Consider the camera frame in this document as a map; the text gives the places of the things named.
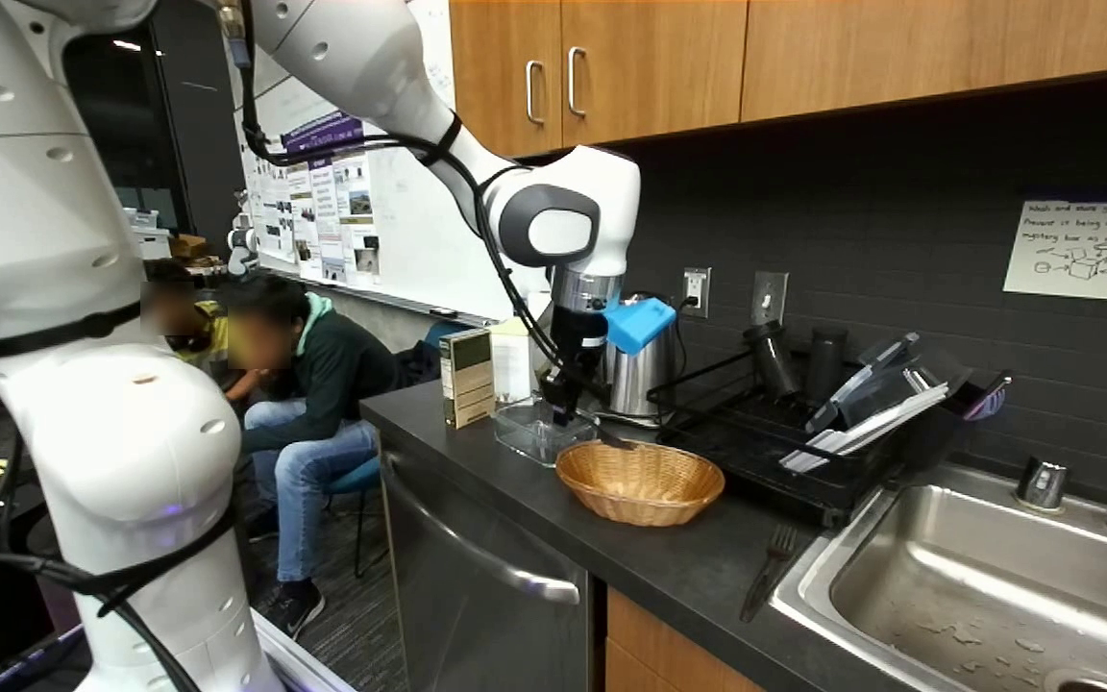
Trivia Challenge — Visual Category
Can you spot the purple rimmed lid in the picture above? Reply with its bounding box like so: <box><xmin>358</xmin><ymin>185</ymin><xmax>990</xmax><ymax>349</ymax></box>
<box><xmin>960</xmin><ymin>368</ymin><xmax>1018</xmax><ymax>428</ymax></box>

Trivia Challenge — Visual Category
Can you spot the small chrome sink fitting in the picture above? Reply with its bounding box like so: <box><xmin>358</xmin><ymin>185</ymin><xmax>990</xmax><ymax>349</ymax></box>
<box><xmin>1018</xmin><ymin>455</ymin><xmax>1077</xmax><ymax>511</ymax></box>

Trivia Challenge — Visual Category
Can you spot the woven wicker basket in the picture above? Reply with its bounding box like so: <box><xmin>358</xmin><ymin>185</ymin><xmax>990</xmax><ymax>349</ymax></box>
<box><xmin>552</xmin><ymin>436</ymin><xmax>729</xmax><ymax>531</ymax></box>

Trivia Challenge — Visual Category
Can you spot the blue chair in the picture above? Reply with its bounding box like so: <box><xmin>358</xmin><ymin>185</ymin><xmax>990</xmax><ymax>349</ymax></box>
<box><xmin>325</xmin><ymin>450</ymin><xmax>393</xmax><ymax>581</ymax></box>

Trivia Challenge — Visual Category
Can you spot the wooden lower cabinet door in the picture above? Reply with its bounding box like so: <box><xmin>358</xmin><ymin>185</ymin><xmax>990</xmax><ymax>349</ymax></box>
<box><xmin>603</xmin><ymin>585</ymin><xmax>766</xmax><ymax>692</ymax></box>

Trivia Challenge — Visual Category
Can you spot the white wall outlet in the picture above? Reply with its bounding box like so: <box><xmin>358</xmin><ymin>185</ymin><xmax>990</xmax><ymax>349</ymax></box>
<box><xmin>680</xmin><ymin>266</ymin><xmax>720</xmax><ymax>325</ymax></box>

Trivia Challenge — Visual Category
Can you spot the black cup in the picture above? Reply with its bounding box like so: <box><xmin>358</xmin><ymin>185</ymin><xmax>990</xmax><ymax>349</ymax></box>
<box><xmin>743</xmin><ymin>320</ymin><xmax>802</xmax><ymax>403</ymax></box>

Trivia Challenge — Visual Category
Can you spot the stainless steel sink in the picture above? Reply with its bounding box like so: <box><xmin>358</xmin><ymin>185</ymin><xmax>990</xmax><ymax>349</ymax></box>
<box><xmin>766</xmin><ymin>461</ymin><xmax>1107</xmax><ymax>692</ymax></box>

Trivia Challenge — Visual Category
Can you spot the handwritten white paper note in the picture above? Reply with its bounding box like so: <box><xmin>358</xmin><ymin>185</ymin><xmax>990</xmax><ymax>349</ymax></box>
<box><xmin>999</xmin><ymin>197</ymin><xmax>1107</xmax><ymax>308</ymax></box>

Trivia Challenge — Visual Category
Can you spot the wooden cabinet door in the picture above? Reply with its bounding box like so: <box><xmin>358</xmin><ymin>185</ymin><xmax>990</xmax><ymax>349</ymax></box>
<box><xmin>603</xmin><ymin>585</ymin><xmax>766</xmax><ymax>692</ymax></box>
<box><xmin>561</xmin><ymin>0</ymin><xmax>752</xmax><ymax>154</ymax></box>
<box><xmin>743</xmin><ymin>0</ymin><xmax>1107</xmax><ymax>126</ymax></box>
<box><xmin>451</xmin><ymin>0</ymin><xmax>567</xmax><ymax>165</ymax></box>

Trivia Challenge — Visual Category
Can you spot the small brown tea box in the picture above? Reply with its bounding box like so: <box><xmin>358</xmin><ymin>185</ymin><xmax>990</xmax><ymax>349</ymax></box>
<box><xmin>439</xmin><ymin>325</ymin><xmax>500</xmax><ymax>436</ymax></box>

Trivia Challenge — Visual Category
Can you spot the stainless steel dishwasher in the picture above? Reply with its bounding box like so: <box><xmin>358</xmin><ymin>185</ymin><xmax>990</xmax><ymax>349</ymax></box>
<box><xmin>377</xmin><ymin>440</ymin><xmax>603</xmax><ymax>692</ymax></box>

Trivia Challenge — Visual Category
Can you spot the black dish drying rack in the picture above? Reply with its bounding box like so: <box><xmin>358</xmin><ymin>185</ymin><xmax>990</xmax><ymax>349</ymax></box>
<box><xmin>649</xmin><ymin>325</ymin><xmax>1021</xmax><ymax>531</ymax></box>

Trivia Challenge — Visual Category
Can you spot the silver cabinet door handle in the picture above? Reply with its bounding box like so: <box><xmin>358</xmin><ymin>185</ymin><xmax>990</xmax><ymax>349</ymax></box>
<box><xmin>524</xmin><ymin>56</ymin><xmax>552</xmax><ymax>132</ymax></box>
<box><xmin>561</xmin><ymin>41</ymin><xmax>595</xmax><ymax>125</ymax></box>

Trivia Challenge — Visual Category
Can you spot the grey wall switch plate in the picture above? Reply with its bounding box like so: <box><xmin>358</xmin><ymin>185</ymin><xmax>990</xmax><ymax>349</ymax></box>
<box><xmin>749</xmin><ymin>268</ymin><xmax>793</xmax><ymax>331</ymax></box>

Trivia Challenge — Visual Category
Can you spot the black base cable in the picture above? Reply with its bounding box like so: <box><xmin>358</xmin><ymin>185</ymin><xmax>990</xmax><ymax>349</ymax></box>
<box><xmin>0</xmin><ymin>436</ymin><xmax>251</xmax><ymax>692</ymax></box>

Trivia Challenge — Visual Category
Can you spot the wooden upper cabinet door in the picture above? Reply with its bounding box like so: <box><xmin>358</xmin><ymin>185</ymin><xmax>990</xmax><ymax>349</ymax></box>
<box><xmin>743</xmin><ymin>0</ymin><xmax>1107</xmax><ymax>126</ymax></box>
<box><xmin>561</xmin><ymin>0</ymin><xmax>752</xmax><ymax>154</ymax></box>
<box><xmin>451</xmin><ymin>0</ymin><xmax>567</xmax><ymax>165</ymax></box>

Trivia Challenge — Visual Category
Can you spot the stainless steel electric kettle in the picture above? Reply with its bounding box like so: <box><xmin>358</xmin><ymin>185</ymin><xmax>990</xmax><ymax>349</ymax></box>
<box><xmin>595</xmin><ymin>334</ymin><xmax>684</xmax><ymax>436</ymax></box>

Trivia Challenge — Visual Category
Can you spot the person in dark hoodie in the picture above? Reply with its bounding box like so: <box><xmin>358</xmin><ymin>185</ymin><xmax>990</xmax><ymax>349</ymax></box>
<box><xmin>210</xmin><ymin>268</ymin><xmax>398</xmax><ymax>641</ymax></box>

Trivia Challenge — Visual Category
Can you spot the person in yellow shirt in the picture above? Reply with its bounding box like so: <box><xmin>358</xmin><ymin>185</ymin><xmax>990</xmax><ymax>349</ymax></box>
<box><xmin>143</xmin><ymin>263</ymin><xmax>256</xmax><ymax>387</ymax></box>

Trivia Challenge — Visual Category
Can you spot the silver dishwasher handle bar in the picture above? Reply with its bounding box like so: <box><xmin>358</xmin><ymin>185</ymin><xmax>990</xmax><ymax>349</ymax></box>
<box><xmin>385</xmin><ymin>472</ymin><xmax>586</xmax><ymax>613</ymax></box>

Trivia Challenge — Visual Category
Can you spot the rectangular glass container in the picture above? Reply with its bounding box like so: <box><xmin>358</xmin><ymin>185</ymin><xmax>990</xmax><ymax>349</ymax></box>
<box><xmin>488</xmin><ymin>394</ymin><xmax>603</xmax><ymax>472</ymax></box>

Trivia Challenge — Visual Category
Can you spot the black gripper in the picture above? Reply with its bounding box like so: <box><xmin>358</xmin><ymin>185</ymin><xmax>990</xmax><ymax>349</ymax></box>
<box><xmin>544</xmin><ymin>268</ymin><xmax>609</xmax><ymax>428</ymax></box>

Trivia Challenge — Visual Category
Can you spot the large white whiteboard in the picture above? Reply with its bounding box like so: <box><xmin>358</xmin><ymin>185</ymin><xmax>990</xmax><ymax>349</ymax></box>
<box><xmin>225</xmin><ymin>0</ymin><xmax>526</xmax><ymax>329</ymax></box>

